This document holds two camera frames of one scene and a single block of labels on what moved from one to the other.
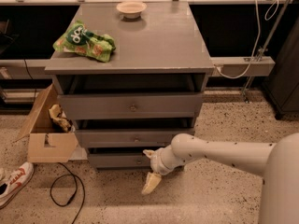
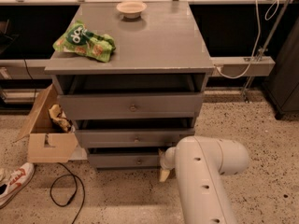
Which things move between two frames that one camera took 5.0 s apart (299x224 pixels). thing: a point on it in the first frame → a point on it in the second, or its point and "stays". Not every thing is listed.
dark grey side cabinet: [282, 86] stays
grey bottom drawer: [119, 161] stays
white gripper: [157, 163] → [168, 160]
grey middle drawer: [125, 138] stays
